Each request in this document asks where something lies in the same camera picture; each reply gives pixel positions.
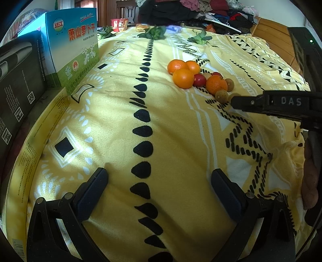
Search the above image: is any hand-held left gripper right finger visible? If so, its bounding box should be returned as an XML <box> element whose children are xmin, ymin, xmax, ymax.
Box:
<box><xmin>211</xmin><ymin>169</ymin><xmax>296</xmax><ymax>262</ymax></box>

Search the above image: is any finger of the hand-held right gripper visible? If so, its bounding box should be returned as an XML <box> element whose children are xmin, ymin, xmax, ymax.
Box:
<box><xmin>231</xmin><ymin>91</ymin><xmax>271</xmax><ymax>115</ymax></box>

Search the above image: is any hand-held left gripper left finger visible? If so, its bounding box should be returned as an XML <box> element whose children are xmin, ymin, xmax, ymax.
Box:
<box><xmin>26</xmin><ymin>167</ymin><xmax>109</xmax><ymax>262</ymax></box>

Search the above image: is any orange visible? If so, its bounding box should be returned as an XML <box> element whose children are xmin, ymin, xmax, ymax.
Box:
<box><xmin>206</xmin><ymin>75</ymin><xmax>228</xmax><ymax>95</ymax></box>
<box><xmin>167</xmin><ymin>59</ymin><xmax>189</xmax><ymax>75</ymax></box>
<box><xmin>172</xmin><ymin>69</ymin><xmax>195</xmax><ymax>89</ymax></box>
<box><xmin>186</xmin><ymin>61</ymin><xmax>201</xmax><ymax>75</ymax></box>

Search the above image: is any person's right hand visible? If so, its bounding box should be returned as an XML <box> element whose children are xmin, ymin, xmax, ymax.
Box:
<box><xmin>302</xmin><ymin>143</ymin><xmax>318</xmax><ymax>210</ymax></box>

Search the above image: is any brown kiwi front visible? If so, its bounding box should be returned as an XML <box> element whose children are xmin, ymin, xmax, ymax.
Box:
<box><xmin>215</xmin><ymin>90</ymin><xmax>229</xmax><ymax>103</ymax></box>

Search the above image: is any wooden headboard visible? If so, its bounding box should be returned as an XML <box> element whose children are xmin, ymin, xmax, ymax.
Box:
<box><xmin>250</xmin><ymin>17</ymin><xmax>306</xmax><ymax>76</ymax></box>

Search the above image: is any yellow patterned blanket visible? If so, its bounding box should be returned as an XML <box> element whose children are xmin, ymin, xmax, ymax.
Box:
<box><xmin>25</xmin><ymin>25</ymin><xmax>312</xmax><ymax>262</ymax></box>

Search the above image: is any green leafy vegetable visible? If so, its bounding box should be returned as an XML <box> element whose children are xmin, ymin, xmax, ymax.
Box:
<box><xmin>97</xmin><ymin>26</ymin><xmax>116</xmax><ymax>39</ymax></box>
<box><xmin>187</xmin><ymin>30</ymin><xmax>213</xmax><ymax>46</ymax></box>
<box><xmin>138</xmin><ymin>26</ymin><xmax>167</xmax><ymax>40</ymax></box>

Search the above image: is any flat yellow box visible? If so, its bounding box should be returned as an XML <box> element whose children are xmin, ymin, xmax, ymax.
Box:
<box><xmin>0</xmin><ymin>87</ymin><xmax>71</xmax><ymax>255</ymax></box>

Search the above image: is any pile of clothes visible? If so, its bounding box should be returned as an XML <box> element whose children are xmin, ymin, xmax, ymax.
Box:
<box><xmin>137</xmin><ymin>0</ymin><xmax>259</xmax><ymax>34</ymax></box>

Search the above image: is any black cardboard box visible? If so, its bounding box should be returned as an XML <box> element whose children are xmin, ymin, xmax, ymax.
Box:
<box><xmin>0</xmin><ymin>30</ymin><xmax>48</xmax><ymax>152</ymax></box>

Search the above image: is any blue and green cardboard box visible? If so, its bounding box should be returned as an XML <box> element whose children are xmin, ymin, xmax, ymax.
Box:
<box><xmin>18</xmin><ymin>8</ymin><xmax>100</xmax><ymax>88</ymax></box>

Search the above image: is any red snack box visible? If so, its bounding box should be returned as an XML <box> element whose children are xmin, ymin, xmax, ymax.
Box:
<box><xmin>111</xmin><ymin>18</ymin><xmax>129</xmax><ymax>32</ymax></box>

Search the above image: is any wooden chair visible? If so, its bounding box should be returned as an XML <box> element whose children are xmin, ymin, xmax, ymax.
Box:
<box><xmin>98</xmin><ymin>0</ymin><xmax>138</xmax><ymax>27</ymax></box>

